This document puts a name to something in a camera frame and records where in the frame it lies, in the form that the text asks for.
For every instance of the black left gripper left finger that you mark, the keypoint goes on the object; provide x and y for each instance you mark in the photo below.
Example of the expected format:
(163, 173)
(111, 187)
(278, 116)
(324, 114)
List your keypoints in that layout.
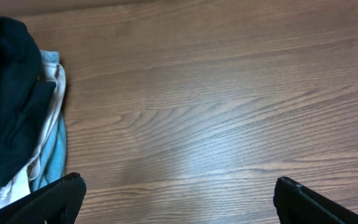
(57, 202)

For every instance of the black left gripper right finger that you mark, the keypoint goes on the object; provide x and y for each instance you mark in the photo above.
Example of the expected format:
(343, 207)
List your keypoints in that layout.
(297, 204)

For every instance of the grey-blue folded garment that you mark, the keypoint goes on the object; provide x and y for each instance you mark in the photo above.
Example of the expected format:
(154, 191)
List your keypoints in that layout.
(50, 164)

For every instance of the beige folded garment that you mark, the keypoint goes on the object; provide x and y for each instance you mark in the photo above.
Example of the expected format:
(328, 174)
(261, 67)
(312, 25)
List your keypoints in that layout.
(19, 186)

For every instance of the black folded garment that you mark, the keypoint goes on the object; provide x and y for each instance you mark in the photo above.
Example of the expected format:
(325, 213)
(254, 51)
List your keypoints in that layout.
(24, 98)

